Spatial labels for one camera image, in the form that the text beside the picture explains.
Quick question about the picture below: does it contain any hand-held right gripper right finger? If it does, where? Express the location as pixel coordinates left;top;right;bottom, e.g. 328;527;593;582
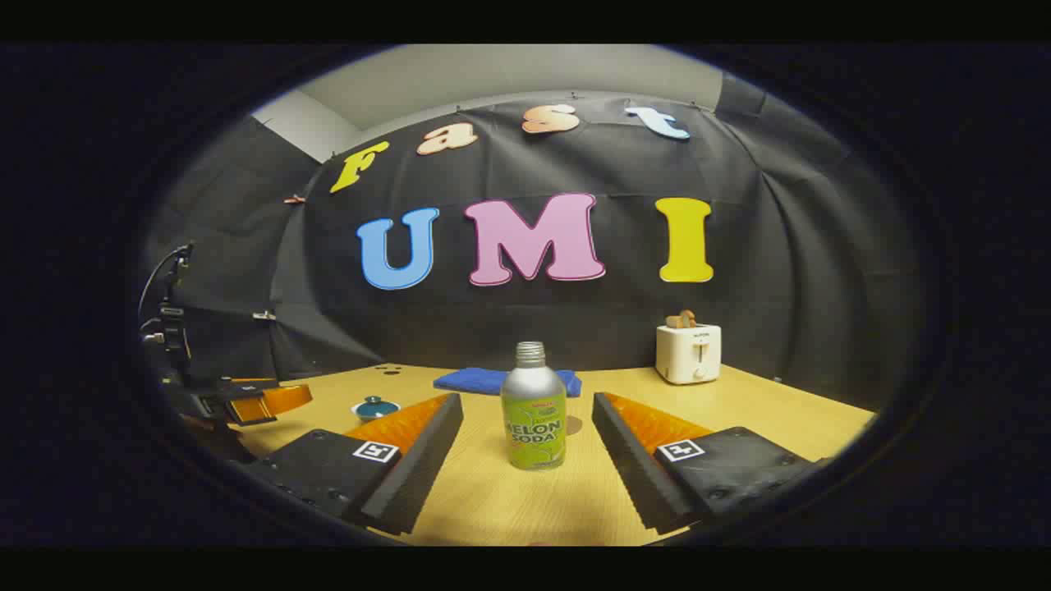
591;392;822;534

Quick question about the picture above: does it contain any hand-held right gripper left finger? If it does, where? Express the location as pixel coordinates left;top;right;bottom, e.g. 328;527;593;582
234;392;465;536

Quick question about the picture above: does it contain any silver green water bottle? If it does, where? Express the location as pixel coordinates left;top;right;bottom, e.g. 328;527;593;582
500;341;569;471

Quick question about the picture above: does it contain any blue towel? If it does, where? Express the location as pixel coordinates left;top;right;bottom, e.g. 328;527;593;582
434;368;582;398

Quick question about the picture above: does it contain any white toaster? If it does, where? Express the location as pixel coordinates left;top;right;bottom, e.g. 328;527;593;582
655;323;723;385

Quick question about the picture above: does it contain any black backdrop cloth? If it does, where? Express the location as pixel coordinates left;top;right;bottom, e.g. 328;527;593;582
140;92;925;411

